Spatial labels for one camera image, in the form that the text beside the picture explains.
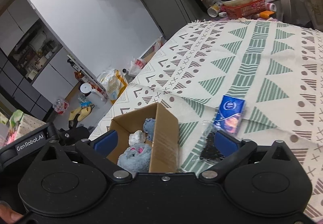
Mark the white soft squishy toy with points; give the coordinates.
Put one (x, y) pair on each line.
(136, 138)

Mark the red plastic basket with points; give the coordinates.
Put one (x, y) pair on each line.
(247, 8)

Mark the red and white container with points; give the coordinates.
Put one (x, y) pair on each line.
(60, 106)

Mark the small table with dotted cloth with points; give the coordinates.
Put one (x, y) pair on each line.
(27, 123)

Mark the blue tissue packet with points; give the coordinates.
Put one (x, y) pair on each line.
(229, 113)

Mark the brown cardboard box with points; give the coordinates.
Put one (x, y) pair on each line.
(164, 143)

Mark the yellow slippers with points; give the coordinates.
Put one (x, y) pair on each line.
(80, 113)

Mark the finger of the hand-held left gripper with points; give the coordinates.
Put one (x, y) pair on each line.
(67, 135)

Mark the white bag with red print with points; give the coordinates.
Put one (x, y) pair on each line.
(137, 66)

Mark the blue-grey small plush toy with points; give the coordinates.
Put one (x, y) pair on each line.
(149, 128)

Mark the person's left hand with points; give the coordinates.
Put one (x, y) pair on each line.
(8, 214)

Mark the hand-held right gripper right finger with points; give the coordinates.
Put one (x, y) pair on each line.
(225, 144)

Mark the clear bag of dark items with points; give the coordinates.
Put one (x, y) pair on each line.
(209, 149)

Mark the grey fluffy plush pouch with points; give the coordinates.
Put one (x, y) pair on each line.
(132, 158)

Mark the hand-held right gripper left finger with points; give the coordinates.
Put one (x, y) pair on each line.
(107, 142)

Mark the yellow and white rice bag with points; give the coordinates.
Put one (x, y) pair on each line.
(113, 85)

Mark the kitchen cabinet unit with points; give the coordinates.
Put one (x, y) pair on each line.
(32, 57)

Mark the printed cloth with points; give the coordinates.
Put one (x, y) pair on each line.
(310, 4)

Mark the cream patterned fringed blanket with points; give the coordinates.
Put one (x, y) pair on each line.
(252, 62)

